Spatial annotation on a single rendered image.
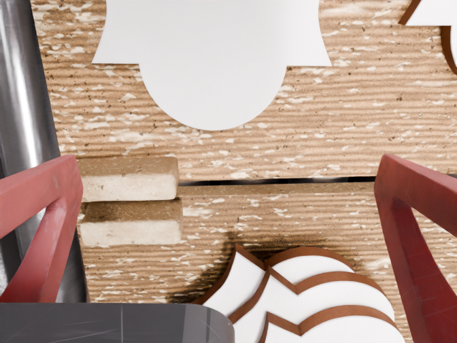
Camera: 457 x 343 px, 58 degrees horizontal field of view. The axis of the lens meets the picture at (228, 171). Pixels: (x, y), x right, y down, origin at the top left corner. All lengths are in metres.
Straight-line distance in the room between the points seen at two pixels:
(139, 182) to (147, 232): 0.03
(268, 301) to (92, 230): 0.11
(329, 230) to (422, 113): 0.09
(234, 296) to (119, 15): 0.18
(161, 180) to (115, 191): 0.03
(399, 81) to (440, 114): 0.03
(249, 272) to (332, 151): 0.09
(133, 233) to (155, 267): 0.05
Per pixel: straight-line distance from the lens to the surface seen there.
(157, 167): 0.24
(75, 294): 0.36
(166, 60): 0.22
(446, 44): 0.26
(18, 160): 0.30
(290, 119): 0.25
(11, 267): 0.36
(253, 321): 0.28
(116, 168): 0.24
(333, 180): 0.29
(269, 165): 0.26
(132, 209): 0.26
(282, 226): 0.28
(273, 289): 0.26
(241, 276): 0.27
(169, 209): 0.25
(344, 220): 0.29
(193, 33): 0.22
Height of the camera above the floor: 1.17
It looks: 65 degrees down
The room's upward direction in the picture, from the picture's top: 174 degrees clockwise
